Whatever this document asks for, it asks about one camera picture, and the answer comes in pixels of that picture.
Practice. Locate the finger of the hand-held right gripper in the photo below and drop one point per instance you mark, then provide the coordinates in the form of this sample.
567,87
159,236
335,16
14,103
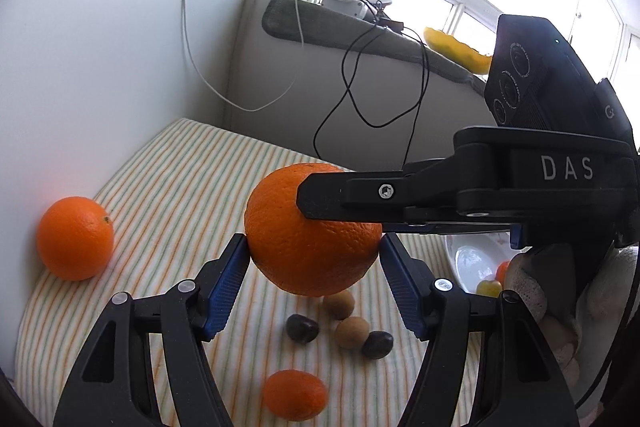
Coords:
440,228
350,197

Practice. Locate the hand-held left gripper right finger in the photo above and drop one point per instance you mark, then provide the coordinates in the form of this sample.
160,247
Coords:
400,294

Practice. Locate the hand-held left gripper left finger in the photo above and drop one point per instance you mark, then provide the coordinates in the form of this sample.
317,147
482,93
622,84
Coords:
227,289

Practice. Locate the white floral plate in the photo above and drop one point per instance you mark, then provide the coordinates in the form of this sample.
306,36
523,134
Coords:
470,264

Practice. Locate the dark purple plum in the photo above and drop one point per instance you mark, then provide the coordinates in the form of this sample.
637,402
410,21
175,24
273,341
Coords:
302,328
377,345

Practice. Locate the tan longan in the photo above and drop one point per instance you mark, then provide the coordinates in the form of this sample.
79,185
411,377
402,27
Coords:
340,305
351,333

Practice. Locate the large smooth orange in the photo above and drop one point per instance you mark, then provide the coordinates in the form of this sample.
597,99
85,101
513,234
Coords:
300,254

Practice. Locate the small stemless mandarin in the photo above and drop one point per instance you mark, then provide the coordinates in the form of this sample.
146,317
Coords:
295,395

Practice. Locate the navel orange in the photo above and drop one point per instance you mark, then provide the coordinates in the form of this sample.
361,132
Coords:
75,239

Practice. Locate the person's right hand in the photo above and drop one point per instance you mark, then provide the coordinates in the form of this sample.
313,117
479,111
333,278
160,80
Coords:
527,292

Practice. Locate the small mandarin with stem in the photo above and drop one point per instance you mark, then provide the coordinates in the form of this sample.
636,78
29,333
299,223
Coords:
502,273

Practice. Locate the green grape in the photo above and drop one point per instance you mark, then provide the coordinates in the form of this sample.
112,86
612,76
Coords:
489,289

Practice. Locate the striped blanket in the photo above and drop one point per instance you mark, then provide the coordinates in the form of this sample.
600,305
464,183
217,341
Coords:
165,187

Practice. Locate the yellow bowl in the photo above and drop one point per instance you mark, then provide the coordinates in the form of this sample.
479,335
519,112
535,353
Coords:
457,49

